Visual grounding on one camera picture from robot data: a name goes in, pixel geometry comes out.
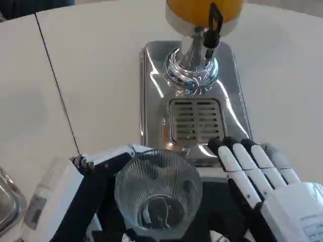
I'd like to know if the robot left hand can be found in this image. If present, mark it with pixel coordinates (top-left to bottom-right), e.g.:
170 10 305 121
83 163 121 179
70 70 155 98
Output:
22 143 155 242

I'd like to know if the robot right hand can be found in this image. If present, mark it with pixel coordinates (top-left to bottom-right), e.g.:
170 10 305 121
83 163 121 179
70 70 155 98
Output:
207 136 323 242

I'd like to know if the clear ribbed glass cup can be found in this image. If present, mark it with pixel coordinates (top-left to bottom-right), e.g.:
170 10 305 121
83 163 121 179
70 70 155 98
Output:
114 149 204 238

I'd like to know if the steel tray edge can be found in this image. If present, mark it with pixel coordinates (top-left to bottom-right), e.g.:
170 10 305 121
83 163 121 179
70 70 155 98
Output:
0 165 28 223

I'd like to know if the slotted steel drip grid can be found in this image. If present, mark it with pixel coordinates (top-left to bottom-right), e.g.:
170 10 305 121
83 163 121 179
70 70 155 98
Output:
168 97 225 142

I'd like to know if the steel drip tray base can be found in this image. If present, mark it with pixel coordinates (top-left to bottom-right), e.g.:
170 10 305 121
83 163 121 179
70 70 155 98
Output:
138 39 253 167

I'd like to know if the black dispenser tap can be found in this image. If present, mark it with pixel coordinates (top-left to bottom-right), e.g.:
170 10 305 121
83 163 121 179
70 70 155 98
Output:
202 2 224 59

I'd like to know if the orange juice drink dispenser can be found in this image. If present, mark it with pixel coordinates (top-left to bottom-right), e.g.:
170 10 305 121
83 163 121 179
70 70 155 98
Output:
163 0 245 96

